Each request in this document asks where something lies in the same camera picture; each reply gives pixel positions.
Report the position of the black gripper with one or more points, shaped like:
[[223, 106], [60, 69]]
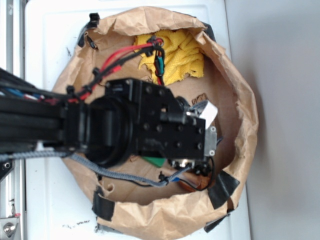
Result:
[[151, 122]]

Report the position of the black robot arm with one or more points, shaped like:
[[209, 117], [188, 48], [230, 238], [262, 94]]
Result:
[[67, 127]]

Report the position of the green rectangular block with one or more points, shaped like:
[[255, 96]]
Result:
[[156, 161]]

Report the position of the brown bark wood piece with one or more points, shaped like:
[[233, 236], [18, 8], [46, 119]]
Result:
[[199, 98]]

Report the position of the orange spiral seashell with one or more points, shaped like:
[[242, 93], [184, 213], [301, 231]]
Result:
[[187, 180]]

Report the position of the yellow crumpled cloth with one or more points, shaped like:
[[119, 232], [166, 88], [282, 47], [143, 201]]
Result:
[[182, 55]]

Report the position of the brown paper lined bin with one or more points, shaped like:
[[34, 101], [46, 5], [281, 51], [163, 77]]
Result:
[[170, 212]]

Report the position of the white plastic tray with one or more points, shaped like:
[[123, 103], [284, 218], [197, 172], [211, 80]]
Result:
[[56, 208]]

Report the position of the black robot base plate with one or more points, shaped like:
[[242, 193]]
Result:
[[6, 165]]

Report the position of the metal frame rail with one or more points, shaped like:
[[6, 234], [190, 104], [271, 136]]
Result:
[[12, 187]]

